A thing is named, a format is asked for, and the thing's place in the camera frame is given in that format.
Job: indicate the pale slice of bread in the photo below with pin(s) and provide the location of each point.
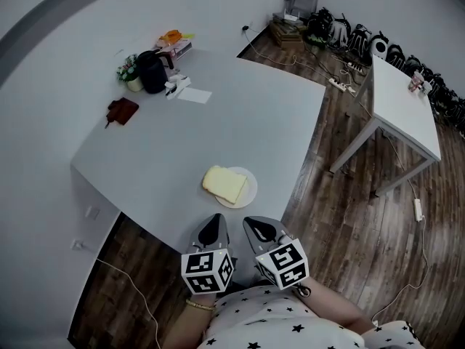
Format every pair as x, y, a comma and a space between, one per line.
223, 184

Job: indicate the white wall socket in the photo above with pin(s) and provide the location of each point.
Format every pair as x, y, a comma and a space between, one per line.
92, 213

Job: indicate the stacked wooden crates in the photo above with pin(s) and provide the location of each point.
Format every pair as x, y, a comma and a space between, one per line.
287, 35

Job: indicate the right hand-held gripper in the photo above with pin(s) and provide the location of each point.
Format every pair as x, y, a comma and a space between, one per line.
287, 264

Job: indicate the pink and white box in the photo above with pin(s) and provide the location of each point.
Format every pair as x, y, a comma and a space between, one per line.
181, 49

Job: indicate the white power strip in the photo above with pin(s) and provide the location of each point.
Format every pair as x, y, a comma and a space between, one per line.
418, 209
338, 85
355, 67

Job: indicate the small white table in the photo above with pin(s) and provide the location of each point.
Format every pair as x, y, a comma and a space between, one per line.
403, 115

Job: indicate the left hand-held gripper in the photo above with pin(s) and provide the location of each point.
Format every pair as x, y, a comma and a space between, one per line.
207, 271

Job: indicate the small white cup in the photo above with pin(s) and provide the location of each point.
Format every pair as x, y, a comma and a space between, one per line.
425, 87

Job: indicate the patterned paper cup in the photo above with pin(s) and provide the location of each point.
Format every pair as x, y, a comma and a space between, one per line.
416, 82

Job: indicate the orange snack packet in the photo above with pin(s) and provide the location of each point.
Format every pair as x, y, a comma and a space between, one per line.
173, 35

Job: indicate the brown leather pouch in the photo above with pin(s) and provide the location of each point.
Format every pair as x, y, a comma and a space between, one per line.
123, 111

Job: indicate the black kettle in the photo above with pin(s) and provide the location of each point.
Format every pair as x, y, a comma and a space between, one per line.
152, 73

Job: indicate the person's right forearm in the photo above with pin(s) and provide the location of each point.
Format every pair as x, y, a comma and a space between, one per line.
334, 309

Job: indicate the person's left forearm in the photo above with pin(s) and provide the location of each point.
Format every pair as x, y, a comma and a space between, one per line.
189, 324

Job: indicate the black wall plug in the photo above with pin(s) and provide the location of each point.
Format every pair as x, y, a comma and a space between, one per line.
246, 28

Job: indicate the flowers in white pot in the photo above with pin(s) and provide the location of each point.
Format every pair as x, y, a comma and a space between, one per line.
130, 73

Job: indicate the white router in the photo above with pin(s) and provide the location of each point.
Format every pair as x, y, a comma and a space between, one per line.
292, 16

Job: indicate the row of black backpacks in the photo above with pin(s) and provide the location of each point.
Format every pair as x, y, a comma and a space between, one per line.
363, 38

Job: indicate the black pen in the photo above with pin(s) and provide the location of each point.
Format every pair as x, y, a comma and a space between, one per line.
170, 92

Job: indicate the white paper sheet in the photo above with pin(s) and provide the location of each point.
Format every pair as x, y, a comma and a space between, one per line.
196, 95

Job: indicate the round white plate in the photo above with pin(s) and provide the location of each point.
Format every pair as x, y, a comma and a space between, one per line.
251, 194

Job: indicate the white star-print shirt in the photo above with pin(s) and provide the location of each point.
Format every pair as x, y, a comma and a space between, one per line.
261, 322

